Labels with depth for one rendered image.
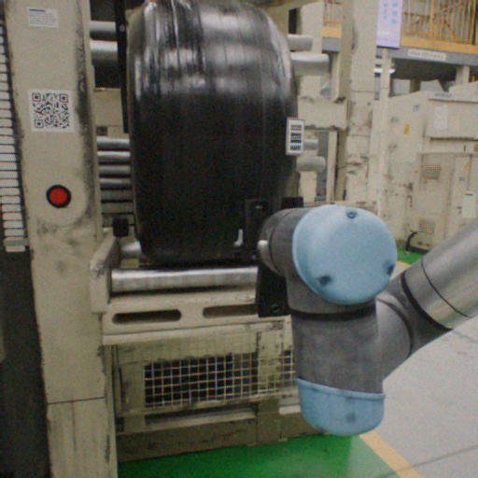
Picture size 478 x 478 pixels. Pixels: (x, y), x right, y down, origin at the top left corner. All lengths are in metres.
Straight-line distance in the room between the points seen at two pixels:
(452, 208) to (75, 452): 4.83
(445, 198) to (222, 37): 4.71
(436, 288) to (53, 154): 0.70
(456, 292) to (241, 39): 0.52
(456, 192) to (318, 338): 5.06
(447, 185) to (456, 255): 4.88
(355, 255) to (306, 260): 0.04
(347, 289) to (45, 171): 0.68
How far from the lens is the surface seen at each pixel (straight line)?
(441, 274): 0.43
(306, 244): 0.31
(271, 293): 0.52
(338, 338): 0.35
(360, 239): 0.32
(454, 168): 5.29
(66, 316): 0.93
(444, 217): 5.32
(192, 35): 0.74
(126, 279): 0.81
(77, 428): 1.05
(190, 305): 0.81
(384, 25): 5.10
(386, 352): 0.39
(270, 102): 0.70
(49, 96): 0.88
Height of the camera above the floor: 1.12
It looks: 11 degrees down
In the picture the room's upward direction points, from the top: straight up
